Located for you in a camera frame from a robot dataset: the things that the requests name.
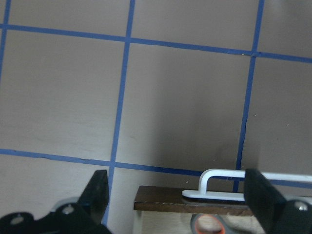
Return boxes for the light wooden drawer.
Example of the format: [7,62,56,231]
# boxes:
[133,186,264,234]

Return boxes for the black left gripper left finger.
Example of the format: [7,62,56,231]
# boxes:
[0,170,111,234]

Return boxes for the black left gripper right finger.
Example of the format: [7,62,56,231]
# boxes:
[244,169,312,234]

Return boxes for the white drawer handle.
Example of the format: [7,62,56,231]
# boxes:
[182,169,312,202]

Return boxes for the grey orange handled scissors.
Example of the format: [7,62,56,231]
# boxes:
[190,214,243,234]

